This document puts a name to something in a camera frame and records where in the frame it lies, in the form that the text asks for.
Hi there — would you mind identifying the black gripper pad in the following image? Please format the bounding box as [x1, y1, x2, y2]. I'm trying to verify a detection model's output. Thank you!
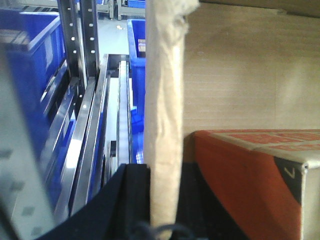
[43, 163, 247, 240]

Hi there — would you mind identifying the orange printed cardboard box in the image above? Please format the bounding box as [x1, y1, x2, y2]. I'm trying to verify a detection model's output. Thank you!
[193, 129, 320, 240]

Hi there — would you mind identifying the stainless steel shelf rail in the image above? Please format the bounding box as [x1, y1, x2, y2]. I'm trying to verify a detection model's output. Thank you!
[39, 53, 110, 226]

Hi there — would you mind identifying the large brown cardboard box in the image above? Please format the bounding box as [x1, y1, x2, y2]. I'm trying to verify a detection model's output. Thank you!
[143, 0, 320, 227]

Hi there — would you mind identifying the blue plastic bin centre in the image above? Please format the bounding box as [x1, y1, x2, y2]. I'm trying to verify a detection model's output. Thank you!
[126, 18, 146, 126]

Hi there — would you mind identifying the blue plastic bin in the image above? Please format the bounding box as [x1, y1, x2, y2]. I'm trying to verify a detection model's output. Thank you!
[126, 18, 146, 126]
[0, 8, 65, 158]

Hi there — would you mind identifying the perforated steel shelf upright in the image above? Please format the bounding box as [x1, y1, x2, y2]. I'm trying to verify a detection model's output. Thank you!
[57, 0, 100, 91]

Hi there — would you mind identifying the blue plastic bin left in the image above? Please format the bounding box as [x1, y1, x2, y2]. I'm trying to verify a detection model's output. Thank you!
[0, 8, 65, 158]

